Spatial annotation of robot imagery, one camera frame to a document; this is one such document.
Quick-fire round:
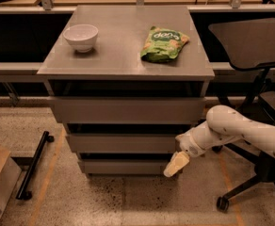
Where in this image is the black office chair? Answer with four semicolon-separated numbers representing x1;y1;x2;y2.
209;18;275;212

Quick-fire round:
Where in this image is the grey top drawer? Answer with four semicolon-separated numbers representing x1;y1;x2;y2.
48;96;205;124

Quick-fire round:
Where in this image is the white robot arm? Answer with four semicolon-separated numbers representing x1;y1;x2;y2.
164;105;275;177

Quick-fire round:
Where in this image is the white ceramic bowl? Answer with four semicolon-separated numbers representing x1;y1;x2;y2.
63;24;99;53

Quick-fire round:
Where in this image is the grey bottom drawer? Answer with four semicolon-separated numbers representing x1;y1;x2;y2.
78;160;168;175

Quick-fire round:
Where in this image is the green snack bag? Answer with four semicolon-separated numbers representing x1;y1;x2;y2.
140;26;189;63

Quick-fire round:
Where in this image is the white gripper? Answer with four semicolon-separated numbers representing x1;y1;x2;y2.
164;129;205;177

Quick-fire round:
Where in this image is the grey drawer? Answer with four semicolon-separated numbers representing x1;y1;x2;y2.
48;96;205;124
66;134;176;153
78;160;168;175

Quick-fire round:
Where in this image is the grey drawer cabinet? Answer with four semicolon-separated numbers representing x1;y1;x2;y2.
38;6;214;162

